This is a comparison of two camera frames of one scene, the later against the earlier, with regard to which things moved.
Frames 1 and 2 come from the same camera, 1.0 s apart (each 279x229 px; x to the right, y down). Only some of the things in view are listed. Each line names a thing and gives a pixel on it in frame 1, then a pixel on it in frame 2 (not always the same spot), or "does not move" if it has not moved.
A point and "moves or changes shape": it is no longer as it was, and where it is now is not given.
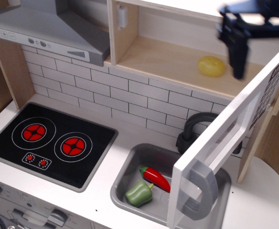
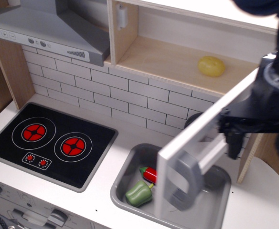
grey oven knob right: (58, 217) does not move
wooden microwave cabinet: (177, 42) does not move
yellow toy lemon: (211, 66) does not move
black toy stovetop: (64, 149) does not move
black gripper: (275, 25) → (268, 109)
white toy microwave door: (195, 192) moves or changes shape
